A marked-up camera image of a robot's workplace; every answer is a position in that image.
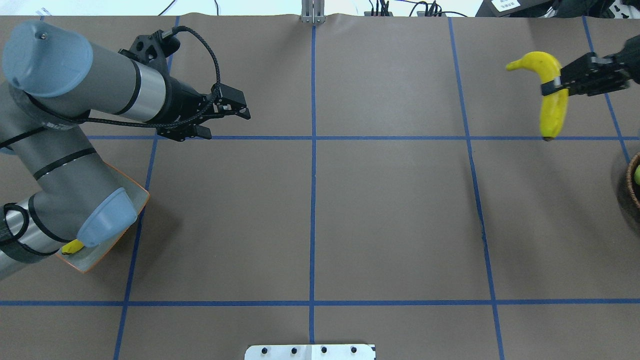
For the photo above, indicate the yellow banana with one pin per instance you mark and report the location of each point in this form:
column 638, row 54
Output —
column 554, row 107
column 72, row 247

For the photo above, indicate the grey square plate orange rim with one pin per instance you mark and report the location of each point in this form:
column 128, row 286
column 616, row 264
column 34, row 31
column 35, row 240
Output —
column 87, row 258

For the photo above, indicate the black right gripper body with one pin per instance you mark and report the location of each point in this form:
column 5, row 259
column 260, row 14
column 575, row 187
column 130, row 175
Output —
column 631, row 59

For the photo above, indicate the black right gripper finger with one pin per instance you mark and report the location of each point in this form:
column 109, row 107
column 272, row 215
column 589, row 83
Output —
column 553, row 86

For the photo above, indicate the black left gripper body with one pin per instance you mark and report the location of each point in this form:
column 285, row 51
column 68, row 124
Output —
column 183, row 101

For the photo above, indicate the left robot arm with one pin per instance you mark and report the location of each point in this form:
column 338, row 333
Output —
column 56, row 80

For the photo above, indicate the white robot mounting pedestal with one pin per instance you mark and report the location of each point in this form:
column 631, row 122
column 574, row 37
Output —
column 349, row 351

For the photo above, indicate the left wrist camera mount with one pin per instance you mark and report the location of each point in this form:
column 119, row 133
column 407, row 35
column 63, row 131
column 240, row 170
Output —
column 152, row 49

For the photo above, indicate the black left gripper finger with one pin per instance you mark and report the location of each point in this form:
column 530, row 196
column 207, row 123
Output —
column 229, row 101
column 192, row 132

